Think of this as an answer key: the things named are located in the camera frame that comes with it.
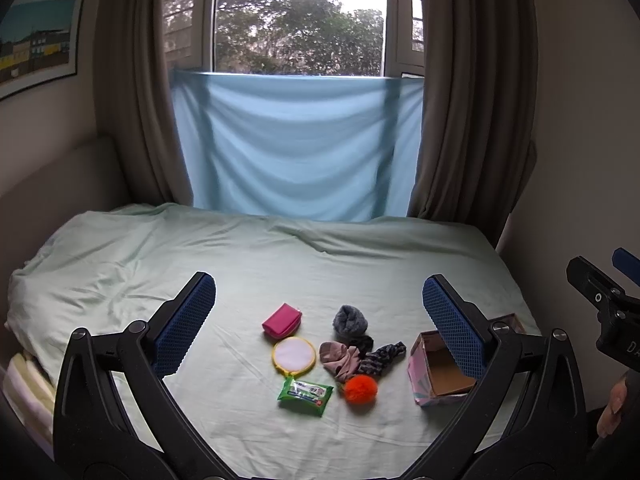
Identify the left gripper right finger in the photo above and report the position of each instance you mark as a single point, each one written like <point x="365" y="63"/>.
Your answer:
<point x="540" y="431"/>

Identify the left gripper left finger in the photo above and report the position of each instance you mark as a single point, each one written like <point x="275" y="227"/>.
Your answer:
<point x="114" y="417"/>

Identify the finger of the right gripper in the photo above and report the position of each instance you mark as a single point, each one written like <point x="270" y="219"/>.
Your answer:
<point x="592" y="283"/>
<point x="627" y="263"/>

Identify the black patterned scrunchie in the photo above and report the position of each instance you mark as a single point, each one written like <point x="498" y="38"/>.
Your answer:
<point x="375" y="363"/>

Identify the orange fluffy pompom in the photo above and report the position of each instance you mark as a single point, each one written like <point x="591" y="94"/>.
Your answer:
<point x="360" y="390"/>

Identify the dark black scrunchie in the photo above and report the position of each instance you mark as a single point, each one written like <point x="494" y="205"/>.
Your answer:
<point x="363" y="343"/>

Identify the yellow rimmed white round pad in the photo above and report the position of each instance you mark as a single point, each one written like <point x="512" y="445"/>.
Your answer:
<point x="293" y="356"/>

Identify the pink zip pouch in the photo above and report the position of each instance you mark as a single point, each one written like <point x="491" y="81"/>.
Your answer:
<point x="282" y="323"/>

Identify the green wet wipes pack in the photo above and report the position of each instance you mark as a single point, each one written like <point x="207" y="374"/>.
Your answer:
<point x="311" y="396"/>

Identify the pink beige scrunchie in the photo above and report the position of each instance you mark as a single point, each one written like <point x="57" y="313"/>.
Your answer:
<point x="339" y="360"/>

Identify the grey fluffy ear muff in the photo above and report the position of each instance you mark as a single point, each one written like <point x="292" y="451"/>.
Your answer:
<point x="349" y="322"/>

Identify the person's right hand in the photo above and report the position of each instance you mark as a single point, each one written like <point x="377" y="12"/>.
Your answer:
<point x="612" y="414"/>

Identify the folded yellow white bedding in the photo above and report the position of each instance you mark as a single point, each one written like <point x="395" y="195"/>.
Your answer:
<point x="30" y="395"/>

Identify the cardboard box pink lining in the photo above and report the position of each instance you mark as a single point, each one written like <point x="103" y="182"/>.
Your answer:
<point x="434" y="375"/>

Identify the brown right curtain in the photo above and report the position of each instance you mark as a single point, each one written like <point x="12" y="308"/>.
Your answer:
<point x="477" y="147"/>

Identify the brown curtain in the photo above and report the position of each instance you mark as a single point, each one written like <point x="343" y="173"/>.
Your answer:
<point x="477" y="147"/>
<point x="132" y="99"/>

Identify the light green bed sheet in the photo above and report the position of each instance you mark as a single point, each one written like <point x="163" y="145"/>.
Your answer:
<point x="103" y="270"/>

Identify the light blue hanging cloth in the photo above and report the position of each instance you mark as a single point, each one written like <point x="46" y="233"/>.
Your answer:
<point x="327" y="148"/>

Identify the brown left curtain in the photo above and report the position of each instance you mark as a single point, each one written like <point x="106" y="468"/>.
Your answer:
<point x="132" y="99"/>

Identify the window with white frame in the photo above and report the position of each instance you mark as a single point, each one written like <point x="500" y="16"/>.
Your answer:
<point x="296" y="37"/>

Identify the framed wall picture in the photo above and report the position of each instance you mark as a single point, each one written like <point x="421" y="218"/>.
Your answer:
<point x="39" y="43"/>

